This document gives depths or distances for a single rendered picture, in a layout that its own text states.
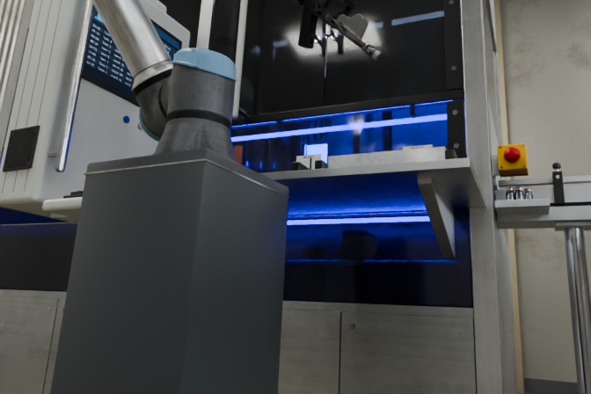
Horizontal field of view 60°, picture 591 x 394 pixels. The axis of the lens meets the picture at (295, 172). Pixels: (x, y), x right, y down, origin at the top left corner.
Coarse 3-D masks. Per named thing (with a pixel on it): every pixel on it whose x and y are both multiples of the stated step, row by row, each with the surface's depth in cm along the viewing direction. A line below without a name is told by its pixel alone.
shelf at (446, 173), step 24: (336, 168) 113; (360, 168) 111; (384, 168) 108; (408, 168) 106; (432, 168) 104; (456, 168) 102; (288, 192) 130; (312, 192) 128; (336, 192) 127; (360, 192) 126; (384, 192) 125; (408, 192) 124; (456, 192) 121; (480, 192) 121
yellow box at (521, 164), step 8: (512, 144) 137; (520, 144) 136; (520, 152) 136; (504, 160) 137; (520, 160) 135; (504, 168) 136; (512, 168) 136; (520, 168) 135; (504, 176) 142; (512, 176) 141
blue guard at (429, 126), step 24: (288, 120) 169; (312, 120) 165; (336, 120) 162; (360, 120) 158; (384, 120) 155; (408, 120) 152; (432, 120) 149; (240, 144) 174; (264, 144) 170; (288, 144) 166; (312, 144) 163; (336, 144) 159; (360, 144) 156; (384, 144) 153; (408, 144) 150; (264, 168) 168; (288, 168) 164
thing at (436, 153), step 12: (336, 156) 116; (348, 156) 115; (360, 156) 114; (372, 156) 113; (384, 156) 112; (396, 156) 111; (408, 156) 109; (420, 156) 108; (432, 156) 107; (444, 156) 106
